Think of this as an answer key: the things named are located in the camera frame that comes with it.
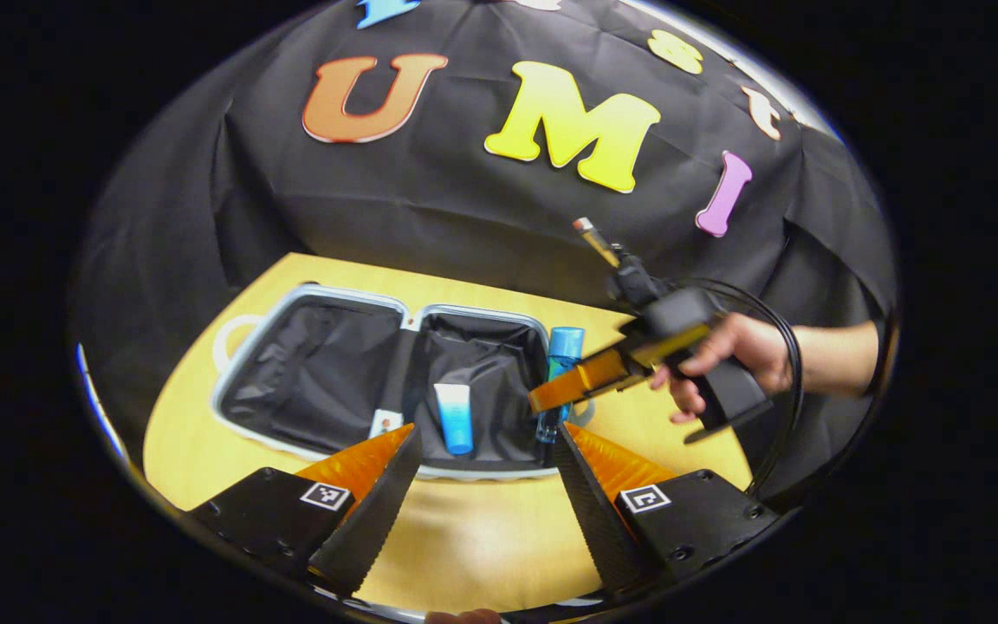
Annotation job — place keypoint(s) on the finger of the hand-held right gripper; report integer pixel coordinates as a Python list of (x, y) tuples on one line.
[(581, 381)]

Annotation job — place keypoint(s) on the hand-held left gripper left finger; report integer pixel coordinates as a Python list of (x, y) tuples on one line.
[(378, 511)]

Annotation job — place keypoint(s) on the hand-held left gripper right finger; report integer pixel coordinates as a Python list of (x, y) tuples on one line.
[(594, 511)]

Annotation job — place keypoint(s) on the blue capped clear bottle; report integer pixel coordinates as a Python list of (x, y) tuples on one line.
[(561, 347)]

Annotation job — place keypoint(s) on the light blue suitcase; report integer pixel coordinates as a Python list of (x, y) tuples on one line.
[(317, 373)]

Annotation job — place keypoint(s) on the black backdrop cloth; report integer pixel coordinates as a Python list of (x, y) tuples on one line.
[(430, 208)]

